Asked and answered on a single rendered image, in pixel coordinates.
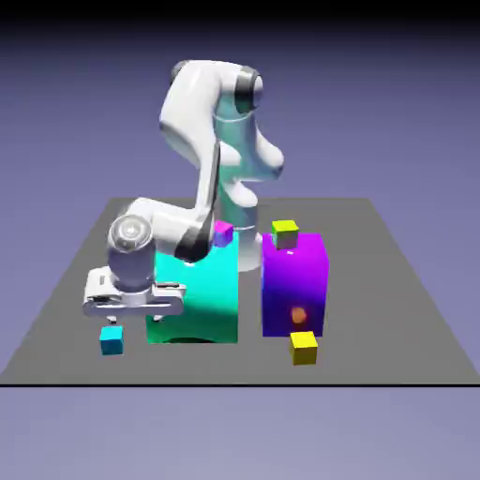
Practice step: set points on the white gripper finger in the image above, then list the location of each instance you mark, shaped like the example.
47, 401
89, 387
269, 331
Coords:
111, 319
159, 317

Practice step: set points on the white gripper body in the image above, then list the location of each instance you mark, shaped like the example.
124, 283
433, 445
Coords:
131, 305

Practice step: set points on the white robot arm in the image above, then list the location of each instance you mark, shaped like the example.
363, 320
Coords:
187, 112

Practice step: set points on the small cyan cube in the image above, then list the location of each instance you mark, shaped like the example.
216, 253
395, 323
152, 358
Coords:
111, 340

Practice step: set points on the small magenta cube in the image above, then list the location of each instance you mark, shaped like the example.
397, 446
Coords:
222, 233

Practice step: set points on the small yellow cube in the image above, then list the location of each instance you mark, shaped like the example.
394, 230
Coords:
304, 348

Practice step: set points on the small lime green cube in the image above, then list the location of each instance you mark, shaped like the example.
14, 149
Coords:
285, 234

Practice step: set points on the large cyan box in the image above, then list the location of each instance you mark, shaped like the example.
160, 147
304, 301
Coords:
210, 296

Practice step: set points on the large purple box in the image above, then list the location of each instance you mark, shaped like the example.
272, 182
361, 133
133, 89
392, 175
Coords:
294, 285

